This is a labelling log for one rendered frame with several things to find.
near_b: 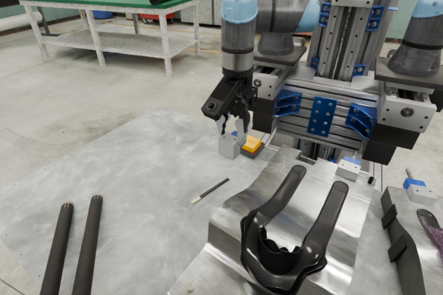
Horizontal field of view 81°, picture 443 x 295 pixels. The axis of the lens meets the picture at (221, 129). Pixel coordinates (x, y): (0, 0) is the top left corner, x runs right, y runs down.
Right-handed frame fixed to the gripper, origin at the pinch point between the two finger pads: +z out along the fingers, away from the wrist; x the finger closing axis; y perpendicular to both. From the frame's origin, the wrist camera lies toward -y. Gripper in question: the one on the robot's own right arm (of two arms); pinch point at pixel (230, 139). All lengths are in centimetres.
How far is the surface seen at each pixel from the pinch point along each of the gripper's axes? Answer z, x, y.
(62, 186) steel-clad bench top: 15, 39, -31
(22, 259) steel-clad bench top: 15, 24, -48
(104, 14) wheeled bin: 84, 627, 368
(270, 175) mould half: 6.5, -12.8, 0.2
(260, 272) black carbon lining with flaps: 7.9, -22.3, -23.3
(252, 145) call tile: 11.4, 0.5, 14.9
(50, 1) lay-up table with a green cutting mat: 9, 381, 137
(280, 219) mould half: 3.1, -21.4, -13.8
